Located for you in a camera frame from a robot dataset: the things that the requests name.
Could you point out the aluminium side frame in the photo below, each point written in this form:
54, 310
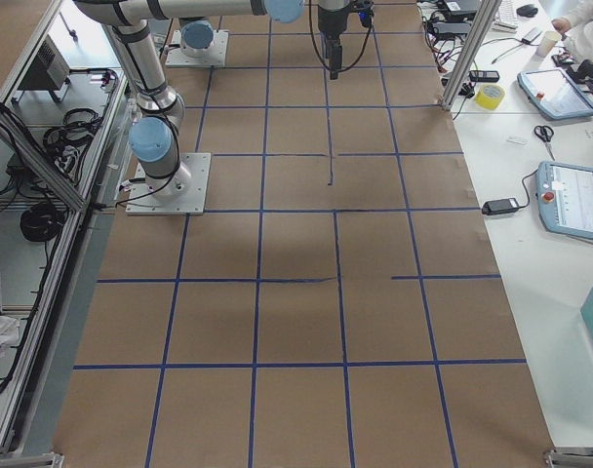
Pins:
50, 158

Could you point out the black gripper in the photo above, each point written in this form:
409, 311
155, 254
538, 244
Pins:
331, 23

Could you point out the teach pendant near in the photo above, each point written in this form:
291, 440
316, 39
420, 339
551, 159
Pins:
565, 198

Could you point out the black phone device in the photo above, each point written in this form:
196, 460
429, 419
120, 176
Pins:
483, 76

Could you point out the yellow tape roll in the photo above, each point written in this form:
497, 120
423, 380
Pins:
490, 96

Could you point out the black handled scissors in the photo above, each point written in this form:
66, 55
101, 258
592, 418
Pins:
545, 134

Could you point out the aluminium frame post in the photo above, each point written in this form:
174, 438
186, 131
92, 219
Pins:
479, 29

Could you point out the teach pendant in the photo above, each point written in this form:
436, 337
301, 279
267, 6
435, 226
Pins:
554, 93
565, 198

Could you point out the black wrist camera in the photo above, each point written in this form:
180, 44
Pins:
364, 9

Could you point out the teach pendant far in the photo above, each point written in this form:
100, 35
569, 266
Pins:
554, 93

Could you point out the grey control box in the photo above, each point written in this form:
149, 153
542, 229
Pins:
48, 72

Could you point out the paper cup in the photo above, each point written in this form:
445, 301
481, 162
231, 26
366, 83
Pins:
547, 43

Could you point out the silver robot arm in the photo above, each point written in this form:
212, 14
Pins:
196, 35
154, 139

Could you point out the black power adapter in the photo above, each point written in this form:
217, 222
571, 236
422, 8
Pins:
504, 206

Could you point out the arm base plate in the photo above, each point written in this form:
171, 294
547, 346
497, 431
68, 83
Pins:
179, 55
185, 194

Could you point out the person in white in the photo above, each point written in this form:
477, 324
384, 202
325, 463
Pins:
576, 29

